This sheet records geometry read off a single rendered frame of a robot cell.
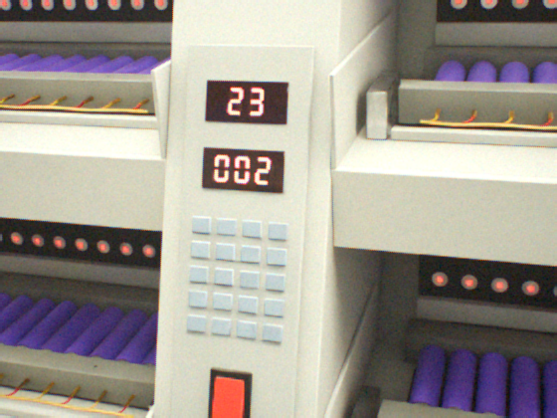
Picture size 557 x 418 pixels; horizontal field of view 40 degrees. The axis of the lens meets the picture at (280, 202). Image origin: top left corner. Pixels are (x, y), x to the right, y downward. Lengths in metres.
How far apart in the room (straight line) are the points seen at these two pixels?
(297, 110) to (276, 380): 0.14
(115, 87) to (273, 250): 0.18
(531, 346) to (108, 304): 0.32
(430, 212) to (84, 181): 0.20
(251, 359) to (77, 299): 0.25
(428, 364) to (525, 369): 0.06
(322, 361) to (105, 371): 0.18
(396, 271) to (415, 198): 0.21
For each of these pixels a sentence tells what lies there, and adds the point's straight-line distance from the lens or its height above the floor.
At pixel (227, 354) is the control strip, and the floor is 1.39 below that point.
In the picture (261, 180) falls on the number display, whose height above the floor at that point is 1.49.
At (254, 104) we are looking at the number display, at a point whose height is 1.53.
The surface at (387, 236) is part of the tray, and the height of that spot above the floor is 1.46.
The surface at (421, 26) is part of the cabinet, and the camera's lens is 0.60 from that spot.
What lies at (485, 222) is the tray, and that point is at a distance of 0.39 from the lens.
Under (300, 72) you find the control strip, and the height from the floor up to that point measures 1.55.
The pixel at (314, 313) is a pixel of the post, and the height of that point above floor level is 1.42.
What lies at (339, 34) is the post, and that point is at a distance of 0.40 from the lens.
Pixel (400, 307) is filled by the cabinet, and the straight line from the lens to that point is 0.60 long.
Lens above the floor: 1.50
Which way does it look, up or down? 3 degrees down
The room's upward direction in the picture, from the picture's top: 3 degrees clockwise
